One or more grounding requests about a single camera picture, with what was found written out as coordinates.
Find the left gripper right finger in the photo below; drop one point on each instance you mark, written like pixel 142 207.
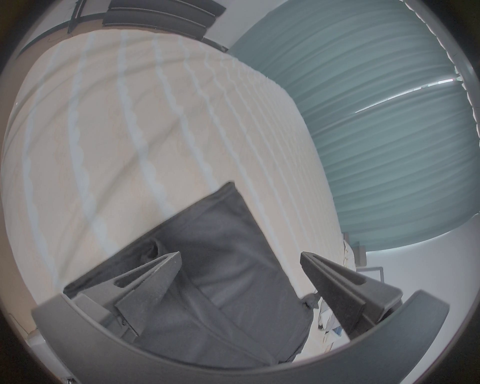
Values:
pixel 348 296

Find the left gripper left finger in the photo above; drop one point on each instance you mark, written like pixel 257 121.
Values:
pixel 146 292

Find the black T-shirt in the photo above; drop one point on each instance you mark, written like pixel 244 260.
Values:
pixel 232 262

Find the bed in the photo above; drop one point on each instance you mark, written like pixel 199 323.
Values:
pixel 150 131

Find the white printed pillow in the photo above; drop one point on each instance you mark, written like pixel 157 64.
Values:
pixel 348 258

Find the grey bedside table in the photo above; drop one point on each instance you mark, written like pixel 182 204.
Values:
pixel 362 253

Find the blue-green curtain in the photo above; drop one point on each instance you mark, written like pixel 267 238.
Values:
pixel 375 131

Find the black chest of drawers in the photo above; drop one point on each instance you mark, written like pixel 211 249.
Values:
pixel 161 15

